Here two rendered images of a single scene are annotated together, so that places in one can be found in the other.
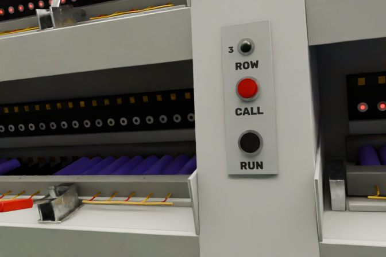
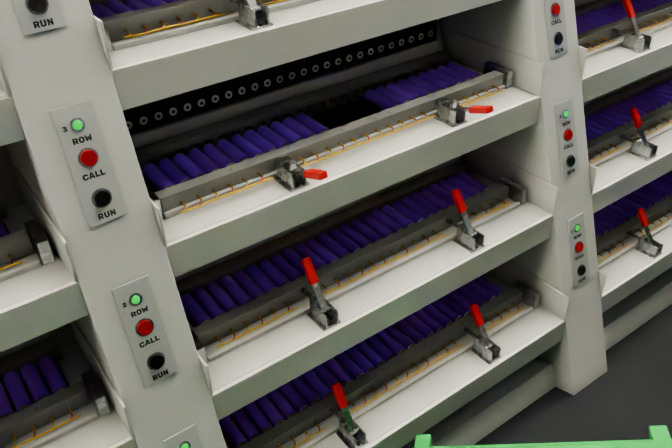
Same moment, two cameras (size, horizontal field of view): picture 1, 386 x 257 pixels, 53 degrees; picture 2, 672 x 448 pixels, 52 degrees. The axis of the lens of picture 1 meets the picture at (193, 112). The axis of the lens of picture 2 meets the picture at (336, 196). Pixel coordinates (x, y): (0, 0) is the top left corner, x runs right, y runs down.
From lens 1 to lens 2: 100 cm
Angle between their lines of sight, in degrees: 55
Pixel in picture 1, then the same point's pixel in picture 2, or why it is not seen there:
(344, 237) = (584, 75)
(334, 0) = not seen: outside the picture
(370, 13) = not seen: outside the picture
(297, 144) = (572, 35)
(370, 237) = (590, 71)
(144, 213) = (492, 100)
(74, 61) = (459, 4)
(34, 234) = (456, 135)
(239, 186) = (554, 63)
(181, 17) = not seen: outside the picture
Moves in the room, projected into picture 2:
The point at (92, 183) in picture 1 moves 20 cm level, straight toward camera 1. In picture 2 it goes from (449, 94) to (597, 76)
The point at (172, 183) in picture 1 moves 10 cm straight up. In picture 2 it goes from (494, 78) to (485, 11)
